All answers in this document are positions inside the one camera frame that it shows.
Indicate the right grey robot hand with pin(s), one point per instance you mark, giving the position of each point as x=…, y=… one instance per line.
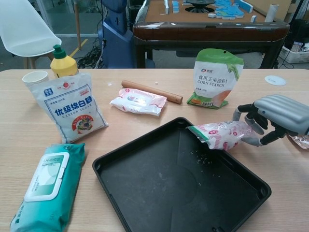
x=287, y=116

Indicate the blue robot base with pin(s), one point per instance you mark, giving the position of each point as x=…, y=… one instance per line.
x=118, y=36

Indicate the black plastic tray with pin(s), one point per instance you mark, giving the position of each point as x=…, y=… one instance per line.
x=173, y=188

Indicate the orange spout sauce pouch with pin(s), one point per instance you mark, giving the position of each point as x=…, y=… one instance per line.
x=301, y=141

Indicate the white round lid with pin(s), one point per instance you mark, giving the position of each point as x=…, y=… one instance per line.
x=275, y=80

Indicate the white cardboard box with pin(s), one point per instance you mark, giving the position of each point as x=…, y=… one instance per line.
x=293, y=52

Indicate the green white corn starch bag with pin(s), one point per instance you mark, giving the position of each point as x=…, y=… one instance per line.
x=212, y=79

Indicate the white paper roll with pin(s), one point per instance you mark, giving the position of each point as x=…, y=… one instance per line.
x=271, y=13

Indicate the dark wood mahjong table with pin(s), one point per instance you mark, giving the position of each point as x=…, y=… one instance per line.
x=205, y=33

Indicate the blue mahjong tile pile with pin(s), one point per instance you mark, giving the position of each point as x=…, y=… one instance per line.
x=231, y=9

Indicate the wooden rolling pin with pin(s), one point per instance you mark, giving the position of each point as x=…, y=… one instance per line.
x=169, y=95

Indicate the black mahjong table centre dome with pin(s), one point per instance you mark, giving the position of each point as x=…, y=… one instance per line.
x=198, y=6

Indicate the pink wet wipes pack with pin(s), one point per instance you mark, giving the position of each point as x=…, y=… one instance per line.
x=138, y=101

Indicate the white castor sugar bag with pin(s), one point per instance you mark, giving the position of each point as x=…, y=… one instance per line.
x=70, y=108

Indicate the yellow bottle green cap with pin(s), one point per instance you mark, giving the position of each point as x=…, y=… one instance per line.
x=64, y=66

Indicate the teal wet wipes pack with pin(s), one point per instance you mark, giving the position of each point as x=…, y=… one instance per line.
x=48, y=183

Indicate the white paper cup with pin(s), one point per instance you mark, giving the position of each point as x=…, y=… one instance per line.
x=33, y=78

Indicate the white chair wooden legs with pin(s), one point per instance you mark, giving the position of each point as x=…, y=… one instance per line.
x=21, y=31

